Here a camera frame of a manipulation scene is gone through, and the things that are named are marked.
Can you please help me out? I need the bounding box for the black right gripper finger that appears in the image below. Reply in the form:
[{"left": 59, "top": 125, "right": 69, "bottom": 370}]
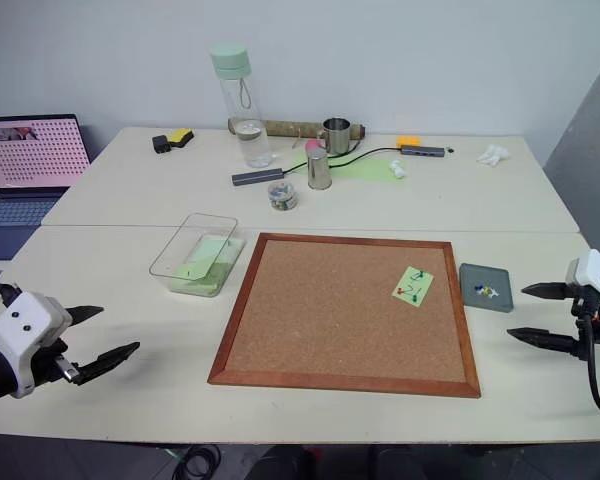
[
  {"left": 506, "top": 326, "right": 581, "bottom": 358},
  {"left": 520, "top": 281, "right": 575, "bottom": 303}
]

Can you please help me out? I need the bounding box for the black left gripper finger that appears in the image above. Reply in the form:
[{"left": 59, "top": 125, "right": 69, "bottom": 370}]
[
  {"left": 71, "top": 341, "right": 142, "bottom": 387},
  {"left": 64, "top": 305, "right": 105, "bottom": 330}
]

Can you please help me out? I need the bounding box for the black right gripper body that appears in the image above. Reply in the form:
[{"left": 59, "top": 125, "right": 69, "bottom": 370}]
[{"left": 570, "top": 283, "right": 600, "bottom": 362}]

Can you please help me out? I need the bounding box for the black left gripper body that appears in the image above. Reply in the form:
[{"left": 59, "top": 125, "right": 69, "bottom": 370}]
[{"left": 28, "top": 309, "right": 80, "bottom": 388}]

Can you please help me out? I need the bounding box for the wood-framed cork board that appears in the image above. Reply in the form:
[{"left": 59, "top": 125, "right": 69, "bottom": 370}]
[{"left": 207, "top": 231, "right": 483, "bottom": 400}]

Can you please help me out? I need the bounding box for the small jar of pins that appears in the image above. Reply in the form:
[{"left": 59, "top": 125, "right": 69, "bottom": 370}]
[{"left": 266, "top": 180, "right": 300, "bottom": 213}]

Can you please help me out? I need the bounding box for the grey square tray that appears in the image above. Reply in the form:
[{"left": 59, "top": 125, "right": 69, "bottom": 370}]
[{"left": 458, "top": 262, "right": 515, "bottom": 315}]

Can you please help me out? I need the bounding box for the clear plastic box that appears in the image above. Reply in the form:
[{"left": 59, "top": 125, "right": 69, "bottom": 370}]
[{"left": 148, "top": 212, "right": 247, "bottom": 299}]

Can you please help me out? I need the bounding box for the large crumpled white paper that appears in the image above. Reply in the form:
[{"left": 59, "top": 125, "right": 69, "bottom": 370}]
[{"left": 475, "top": 144, "right": 510, "bottom": 167}]

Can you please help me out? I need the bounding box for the open laptop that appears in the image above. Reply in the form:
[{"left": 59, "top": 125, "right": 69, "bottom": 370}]
[{"left": 0, "top": 113, "right": 93, "bottom": 262}]

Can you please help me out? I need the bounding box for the grey usb hub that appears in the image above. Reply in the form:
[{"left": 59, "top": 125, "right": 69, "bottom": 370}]
[
  {"left": 398, "top": 144, "right": 449, "bottom": 158},
  {"left": 230, "top": 168, "right": 288, "bottom": 188}
]

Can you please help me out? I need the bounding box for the yellow and black eraser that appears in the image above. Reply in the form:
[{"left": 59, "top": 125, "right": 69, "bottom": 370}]
[{"left": 165, "top": 128, "right": 196, "bottom": 150}]

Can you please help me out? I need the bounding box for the green paper sheet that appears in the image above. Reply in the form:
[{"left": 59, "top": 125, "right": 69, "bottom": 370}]
[{"left": 288, "top": 148, "right": 404, "bottom": 186}]

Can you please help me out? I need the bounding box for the clear bottle with green lid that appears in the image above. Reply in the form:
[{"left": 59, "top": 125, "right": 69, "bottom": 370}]
[{"left": 209, "top": 43, "right": 274, "bottom": 170}]

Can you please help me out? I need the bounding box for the steel tumbler cup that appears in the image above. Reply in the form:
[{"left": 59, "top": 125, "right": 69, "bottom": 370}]
[{"left": 306, "top": 148, "right": 333, "bottom": 191}]

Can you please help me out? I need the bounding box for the rolled cork mat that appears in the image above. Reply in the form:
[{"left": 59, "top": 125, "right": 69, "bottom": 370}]
[{"left": 227, "top": 118, "right": 367, "bottom": 141}]

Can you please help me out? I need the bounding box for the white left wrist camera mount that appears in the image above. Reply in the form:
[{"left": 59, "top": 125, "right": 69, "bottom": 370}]
[{"left": 0, "top": 291, "right": 74, "bottom": 400}]

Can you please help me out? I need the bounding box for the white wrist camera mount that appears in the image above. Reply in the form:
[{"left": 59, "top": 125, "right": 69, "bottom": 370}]
[
  {"left": 0, "top": 291, "right": 74, "bottom": 400},
  {"left": 565, "top": 248, "right": 600, "bottom": 350}
]

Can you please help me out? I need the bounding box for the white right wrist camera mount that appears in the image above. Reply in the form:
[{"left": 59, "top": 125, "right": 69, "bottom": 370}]
[{"left": 565, "top": 248, "right": 600, "bottom": 350}]

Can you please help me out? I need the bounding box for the black cable coil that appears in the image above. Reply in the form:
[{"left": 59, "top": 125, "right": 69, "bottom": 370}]
[{"left": 178, "top": 444, "right": 222, "bottom": 480}]

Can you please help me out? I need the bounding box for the black usb hub cable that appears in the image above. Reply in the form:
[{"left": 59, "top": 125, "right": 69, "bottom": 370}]
[{"left": 281, "top": 144, "right": 402, "bottom": 176}]

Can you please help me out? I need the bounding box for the steel mug with handle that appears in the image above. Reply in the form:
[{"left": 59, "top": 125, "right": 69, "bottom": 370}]
[{"left": 315, "top": 117, "right": 364, "bottom": 157}]

